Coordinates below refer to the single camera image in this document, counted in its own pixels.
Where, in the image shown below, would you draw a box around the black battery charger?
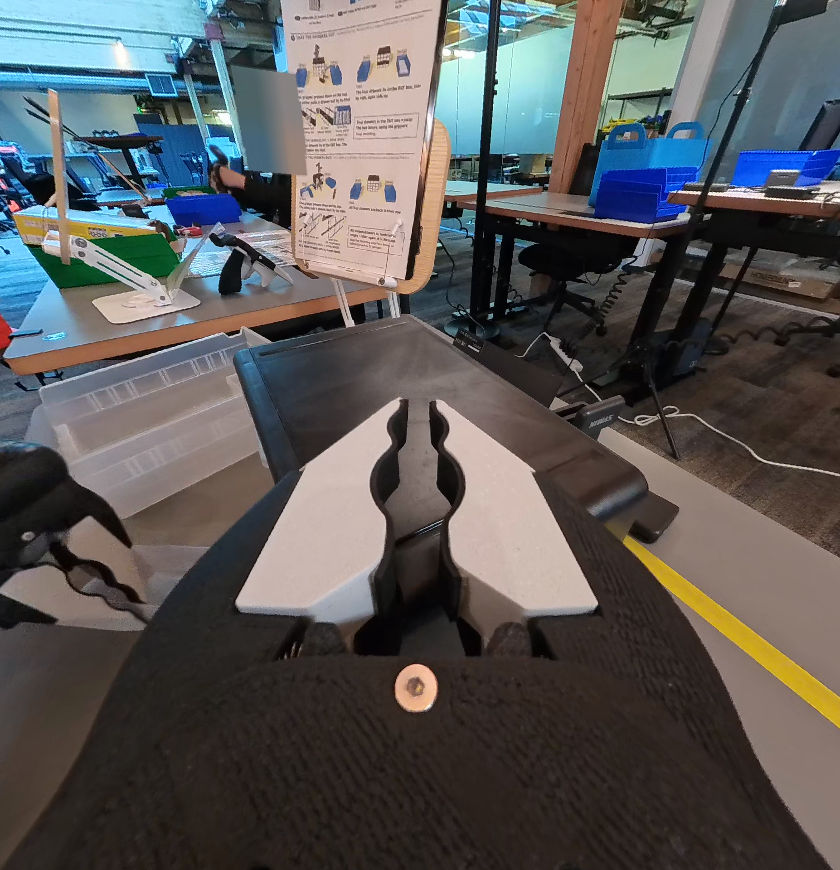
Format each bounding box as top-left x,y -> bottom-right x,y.
552,394 -> 628,443

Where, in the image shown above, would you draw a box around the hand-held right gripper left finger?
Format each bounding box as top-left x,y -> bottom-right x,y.
235,398 -> 410,626

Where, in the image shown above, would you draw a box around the cardboard box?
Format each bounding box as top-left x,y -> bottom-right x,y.
719,261 -> 840,300

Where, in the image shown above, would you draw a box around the blue bin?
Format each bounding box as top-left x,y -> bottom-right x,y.
165,193 -> 243,227

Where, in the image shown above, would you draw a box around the wooden slat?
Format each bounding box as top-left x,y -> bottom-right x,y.
47,88 -> 74,266

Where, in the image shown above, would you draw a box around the black drawer cabinet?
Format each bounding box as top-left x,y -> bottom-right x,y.
233,314 -> 648,538

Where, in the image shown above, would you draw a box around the printed instruction sheet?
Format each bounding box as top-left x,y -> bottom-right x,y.
280,0 -> 449,290

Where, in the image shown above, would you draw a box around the idle pistol grip gripper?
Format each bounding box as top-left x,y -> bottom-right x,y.
209,231 -> 295,296

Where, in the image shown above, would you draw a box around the yellow tape line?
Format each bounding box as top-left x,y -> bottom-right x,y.
624,537 -> 840,742

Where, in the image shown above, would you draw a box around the dark standing desk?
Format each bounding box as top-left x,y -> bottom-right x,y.
73,135 -> 164,188

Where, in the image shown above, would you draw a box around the black monitor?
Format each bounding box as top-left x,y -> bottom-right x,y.
797,98 -> 840,154

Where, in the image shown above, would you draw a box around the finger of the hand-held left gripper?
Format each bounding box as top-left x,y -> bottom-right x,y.
0,563 -> 157,632
51,518 -> 152,606

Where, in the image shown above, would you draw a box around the wooden post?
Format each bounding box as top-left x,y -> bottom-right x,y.
549,0 -> 628,194

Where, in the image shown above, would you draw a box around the stacked blue bins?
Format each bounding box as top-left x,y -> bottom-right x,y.
593,166 -> 689,224

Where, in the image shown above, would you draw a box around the black tripod stand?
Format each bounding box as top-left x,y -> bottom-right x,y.
569,0 -> 829,459

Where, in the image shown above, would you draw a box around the black office chair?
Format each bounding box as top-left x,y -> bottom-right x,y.
518,238 -> 631,337

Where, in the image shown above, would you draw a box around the wood edged desk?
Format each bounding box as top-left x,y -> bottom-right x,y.
443,178 -> 713,334
668,180 -> 840,354

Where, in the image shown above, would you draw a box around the black pole stand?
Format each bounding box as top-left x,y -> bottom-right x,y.
454,0 -> 509,341

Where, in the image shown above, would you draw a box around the yellow box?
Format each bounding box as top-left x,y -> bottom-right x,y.
12,207 -> 159,246

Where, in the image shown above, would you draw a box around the wooden clipboard stand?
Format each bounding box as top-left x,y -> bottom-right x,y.
291,119 -> 452,329

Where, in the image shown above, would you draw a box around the black flat box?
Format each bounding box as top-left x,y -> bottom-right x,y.
450,332 -> 563,409

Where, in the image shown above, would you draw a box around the large green bin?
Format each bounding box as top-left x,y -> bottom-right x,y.
29,234 -> 186,290

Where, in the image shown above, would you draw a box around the clear plastic bin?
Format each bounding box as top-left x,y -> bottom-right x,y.
25,326 -> 274,521

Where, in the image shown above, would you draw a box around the blue handled tote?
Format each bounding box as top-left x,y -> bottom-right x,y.
600,122 -> 713,205

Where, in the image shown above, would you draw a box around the white cable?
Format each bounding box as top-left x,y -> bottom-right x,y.
515,332 -> 840,473

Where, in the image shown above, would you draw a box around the storage shelf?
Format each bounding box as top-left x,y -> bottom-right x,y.
603,88 -> 672,147

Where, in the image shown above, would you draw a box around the grey desk with wooden edge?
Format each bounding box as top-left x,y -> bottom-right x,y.
4,204 -> 407,376

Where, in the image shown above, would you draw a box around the black flat device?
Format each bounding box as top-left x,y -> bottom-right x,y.
624,493 -> 680,545

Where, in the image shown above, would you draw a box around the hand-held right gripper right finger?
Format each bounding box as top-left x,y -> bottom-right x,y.
430,400 -> 601,629

